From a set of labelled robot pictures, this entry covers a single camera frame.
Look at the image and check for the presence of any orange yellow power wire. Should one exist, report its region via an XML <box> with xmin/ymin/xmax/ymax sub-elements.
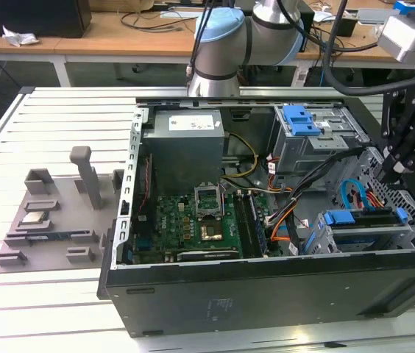
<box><xmin>354</xmin><ymin>186</ymin><xmax>392</xmax><ymax>216</ymax></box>

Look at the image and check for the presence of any blue data wire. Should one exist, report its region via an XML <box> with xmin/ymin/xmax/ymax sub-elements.
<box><xmin>339</xmin><ymin>179</ymin><xmax>369</xmax><ymax>213</ymax></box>

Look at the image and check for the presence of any hard disk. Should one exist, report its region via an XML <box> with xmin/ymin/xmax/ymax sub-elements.
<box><xmin>313</xmin><ymin>206</ymin><xmax>410</xmax><ymax>254</ymax></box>

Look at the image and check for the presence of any grey metal disk bay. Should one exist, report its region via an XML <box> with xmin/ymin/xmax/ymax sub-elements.
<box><xmin>302</xmin><ymin>208</ymin><xmax>415</xmax><ymax>254</ymax></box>

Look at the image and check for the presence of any blue plastic drive latch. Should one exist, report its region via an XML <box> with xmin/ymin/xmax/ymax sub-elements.
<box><xmin>283</xmin><ymin>105</ymin><xmax>321</xmax><ymax>136</ymax></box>

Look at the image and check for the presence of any grey metal drive cage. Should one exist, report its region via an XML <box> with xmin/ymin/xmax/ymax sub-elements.
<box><xmin>269</xmin><ymin>104</ymin><xmax>371</xmax><ymax>193</ymax></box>

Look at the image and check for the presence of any blue cardboard box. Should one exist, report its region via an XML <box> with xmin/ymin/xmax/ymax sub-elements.
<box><xmin>393</xmin><ymin>0</ymin><xmax>415</xmax><ymax>14</ymax></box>

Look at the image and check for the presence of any small black container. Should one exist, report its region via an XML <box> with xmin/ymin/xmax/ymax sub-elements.
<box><xmin>336</xmin><ymin>16</ymin><xmax>358</xmax><ymax>37</ymax></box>

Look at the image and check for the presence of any grey flat device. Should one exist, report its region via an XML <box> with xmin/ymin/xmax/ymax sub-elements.
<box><xmin>356</xmin><ymin>7</ymin><xmax>402</xmax><ymax>25</ymax></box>

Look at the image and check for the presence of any installed RAM stick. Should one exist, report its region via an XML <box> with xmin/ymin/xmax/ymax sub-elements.
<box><xmin>248</xmin><ymin>193</ymin><xmax>269</xmax><ymax>257</ymax></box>

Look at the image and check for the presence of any black RAM slot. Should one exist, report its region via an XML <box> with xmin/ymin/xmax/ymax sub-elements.
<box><xmin>233</xmin><ymin>193</ymin><xmax>262</xmax><ymax>258</ymax></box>

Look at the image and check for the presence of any metal socket cover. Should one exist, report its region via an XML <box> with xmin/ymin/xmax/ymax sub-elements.
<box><xmin>194</xmin><ymin>182</ymin><xmax>223</xmax><ymax>221</ymax></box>

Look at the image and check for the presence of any CPU socket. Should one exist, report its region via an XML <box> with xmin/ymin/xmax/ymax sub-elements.
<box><xmin>199</xmin><ymin>218</ymin><xmax>230</xmax><ymax>243</ymax></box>

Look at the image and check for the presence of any grey power supply unit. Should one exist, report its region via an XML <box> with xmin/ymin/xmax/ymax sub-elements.
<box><xmin>141</xmin><ymin>110</ymin><xmax>227</xmax><ymax>196</ymax></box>

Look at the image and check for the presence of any black open PC case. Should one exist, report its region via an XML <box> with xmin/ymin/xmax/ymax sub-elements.
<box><xmin>96</xmin><ymin>96</ymin><xmax>415</xmax><ymax>338</ymax></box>

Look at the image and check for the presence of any green motherboard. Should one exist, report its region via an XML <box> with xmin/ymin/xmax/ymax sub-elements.
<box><xmin>133</xmin><ymin>193</ymin><xmax>271</xmax><ymax>264</ymax></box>

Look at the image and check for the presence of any wooden desk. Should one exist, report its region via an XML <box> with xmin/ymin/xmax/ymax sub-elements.
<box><xmin>0</xmin><ymin>0</ymin><xmax>415</xmax><ymax>71</ymax></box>

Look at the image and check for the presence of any grey parts rack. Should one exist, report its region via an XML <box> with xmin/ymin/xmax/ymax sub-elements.
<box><xmin>0</xmin><ymin>146</ymin><xmax>126</xmax><ymax>275</ymax></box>

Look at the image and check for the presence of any silver CPU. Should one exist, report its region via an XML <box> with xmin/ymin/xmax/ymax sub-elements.
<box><xmin>21</xmin><ymin>211</ymin><xmax>50</xmax><ymax>225</ymax></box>

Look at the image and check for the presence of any large black box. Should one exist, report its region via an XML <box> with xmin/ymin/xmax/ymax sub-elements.
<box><xmin>0</xmin><ymin>0</ymin><xmax>93</xmax><ymax>39</ymax></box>

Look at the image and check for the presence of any crumpled white paper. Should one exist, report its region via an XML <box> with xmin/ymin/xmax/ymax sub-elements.
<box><xmin>1</xmin><ymin>25</ymin><xmax>41</xmax><ymax>48</ymax></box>

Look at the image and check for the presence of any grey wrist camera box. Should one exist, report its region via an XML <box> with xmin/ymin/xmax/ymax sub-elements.
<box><xmin>376</xmin><ymin>14</ymin><xmax>415</xmax><ymax>64</ymax></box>

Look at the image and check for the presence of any black cable bundle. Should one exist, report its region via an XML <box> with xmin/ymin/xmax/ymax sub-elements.
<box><xmin>266</xmin><ymin>146</ymin><xmax>369</xmax><ymax>225</ymax></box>

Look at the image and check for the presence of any yellow black wire bundle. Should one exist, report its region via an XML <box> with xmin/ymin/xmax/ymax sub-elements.
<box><xmin>221</xmin><ymin>132</ymin><xmax>260</xmax><ymax>179</ymax></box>

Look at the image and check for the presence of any orange flat cable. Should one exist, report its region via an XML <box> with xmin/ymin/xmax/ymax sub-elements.
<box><xmin>270</xmin><ymin>211</ymin><xmax>297</xmax><ymax>242</ymax></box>

